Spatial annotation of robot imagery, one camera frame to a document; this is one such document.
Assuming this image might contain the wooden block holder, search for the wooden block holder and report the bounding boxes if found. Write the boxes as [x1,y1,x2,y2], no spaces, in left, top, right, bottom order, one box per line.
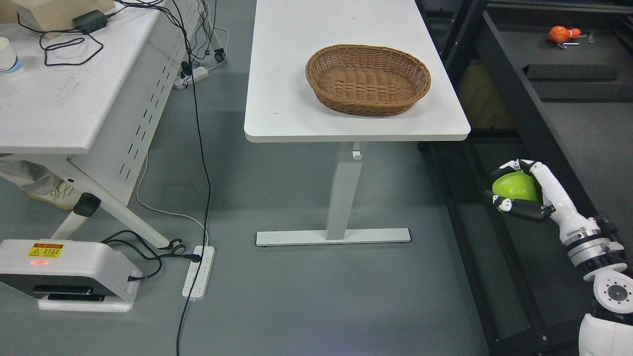
[0,0,115,31]

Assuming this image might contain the black looped cable on table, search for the black looped cable on table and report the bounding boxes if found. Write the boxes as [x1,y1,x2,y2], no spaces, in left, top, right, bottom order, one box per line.
[16,10,119,67]

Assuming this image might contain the orange toy on shelf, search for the orange toy on shelf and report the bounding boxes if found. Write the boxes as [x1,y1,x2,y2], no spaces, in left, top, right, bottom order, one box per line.
[547,26,582,44]

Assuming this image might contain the white power strip far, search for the white power strip far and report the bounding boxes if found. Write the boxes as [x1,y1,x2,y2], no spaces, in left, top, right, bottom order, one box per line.
[173,67,209,89]

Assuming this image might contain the white box device warning label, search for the white box device warning label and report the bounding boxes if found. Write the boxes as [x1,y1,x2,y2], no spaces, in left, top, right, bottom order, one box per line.
[0,239,142,312]

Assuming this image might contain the brown wicker basket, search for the brown wicker basket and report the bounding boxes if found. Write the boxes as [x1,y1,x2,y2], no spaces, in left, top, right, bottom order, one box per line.
[305,44,432,117]

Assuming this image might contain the black device power cord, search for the black device power cord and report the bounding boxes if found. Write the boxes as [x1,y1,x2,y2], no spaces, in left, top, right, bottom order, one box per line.
[100,229,202,282]

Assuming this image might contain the green apple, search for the green apple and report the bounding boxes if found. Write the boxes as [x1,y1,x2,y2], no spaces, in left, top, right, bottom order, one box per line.
[492,172,541,203]

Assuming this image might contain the black metal shelf rack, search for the black metal shelf rack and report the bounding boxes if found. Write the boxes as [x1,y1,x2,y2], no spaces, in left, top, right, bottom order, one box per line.
[430,0,632,356]

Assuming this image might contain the white folding table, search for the white folding table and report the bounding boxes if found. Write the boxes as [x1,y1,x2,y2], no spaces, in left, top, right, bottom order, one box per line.
[0,0,202,250]

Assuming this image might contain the white paper cup left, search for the white paper cup left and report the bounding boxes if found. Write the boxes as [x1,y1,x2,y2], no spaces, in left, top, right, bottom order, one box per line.
[0,37,25,78]

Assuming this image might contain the black power adapter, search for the black power adapter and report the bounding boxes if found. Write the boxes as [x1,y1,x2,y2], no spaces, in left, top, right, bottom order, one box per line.
[72,10,108,34]

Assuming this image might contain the white power strip floor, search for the white power strip floor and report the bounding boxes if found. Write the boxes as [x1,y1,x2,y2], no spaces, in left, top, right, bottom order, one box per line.
[181,246,216,300]

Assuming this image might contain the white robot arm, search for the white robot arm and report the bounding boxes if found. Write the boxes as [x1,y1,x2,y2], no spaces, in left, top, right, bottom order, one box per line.
[559,216,633,356]

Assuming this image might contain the long black cable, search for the long black cable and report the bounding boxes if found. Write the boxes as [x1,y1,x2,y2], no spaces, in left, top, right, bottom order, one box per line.
[114,0,213,356]

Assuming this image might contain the white sneaker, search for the white sneaker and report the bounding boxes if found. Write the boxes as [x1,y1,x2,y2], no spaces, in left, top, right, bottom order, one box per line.
[27,181,82,211]

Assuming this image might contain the person leg beige trousers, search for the person leg beige trousers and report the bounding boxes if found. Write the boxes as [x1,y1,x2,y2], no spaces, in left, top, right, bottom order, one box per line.
[0,160,61,195]

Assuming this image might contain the white standing desk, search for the white standing desk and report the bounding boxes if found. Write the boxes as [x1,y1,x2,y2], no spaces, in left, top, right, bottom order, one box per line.
[244,0,471,246]

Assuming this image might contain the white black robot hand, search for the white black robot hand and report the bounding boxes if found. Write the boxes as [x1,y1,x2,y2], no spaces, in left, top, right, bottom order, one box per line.
[484,159,587,233]

